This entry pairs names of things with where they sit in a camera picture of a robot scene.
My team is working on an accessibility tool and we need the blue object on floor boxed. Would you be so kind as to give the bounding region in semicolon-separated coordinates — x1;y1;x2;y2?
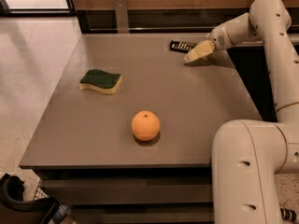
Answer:
52;204;70;224

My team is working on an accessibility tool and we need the black chair part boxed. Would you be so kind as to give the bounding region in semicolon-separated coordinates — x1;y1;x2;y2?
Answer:
0;174;59;224

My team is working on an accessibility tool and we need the black rxbar chocolate bar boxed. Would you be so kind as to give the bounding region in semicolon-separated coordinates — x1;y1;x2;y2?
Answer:
169;40;196;53

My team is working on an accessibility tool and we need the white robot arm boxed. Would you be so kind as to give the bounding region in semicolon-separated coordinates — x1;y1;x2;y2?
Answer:
185;0;299;224

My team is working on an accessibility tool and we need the black white striped cable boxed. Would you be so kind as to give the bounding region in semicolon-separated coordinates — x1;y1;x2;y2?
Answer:
279;207;298;223

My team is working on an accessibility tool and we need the upper grey drawer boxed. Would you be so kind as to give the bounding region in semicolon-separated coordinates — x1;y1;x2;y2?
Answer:
41;177;212;205

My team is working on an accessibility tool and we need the orange fruit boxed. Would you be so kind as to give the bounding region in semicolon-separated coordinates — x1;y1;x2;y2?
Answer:
131;110;160;142

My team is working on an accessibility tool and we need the grey drawer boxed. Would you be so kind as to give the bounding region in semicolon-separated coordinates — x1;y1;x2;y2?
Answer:
71;206;214;224
41;177;212;205

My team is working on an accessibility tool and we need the lower grey drawer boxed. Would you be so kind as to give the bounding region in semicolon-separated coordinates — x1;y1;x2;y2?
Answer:
71;206;214;224

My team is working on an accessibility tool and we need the left metal bracket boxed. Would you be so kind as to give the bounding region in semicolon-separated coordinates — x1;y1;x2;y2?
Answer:
114;0;129;34

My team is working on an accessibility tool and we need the green yellow sponge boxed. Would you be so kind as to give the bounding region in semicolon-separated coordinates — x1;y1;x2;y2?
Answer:
79;69;122;95

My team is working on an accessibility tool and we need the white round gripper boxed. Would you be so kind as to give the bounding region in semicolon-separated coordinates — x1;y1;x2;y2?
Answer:
184;26;231;63

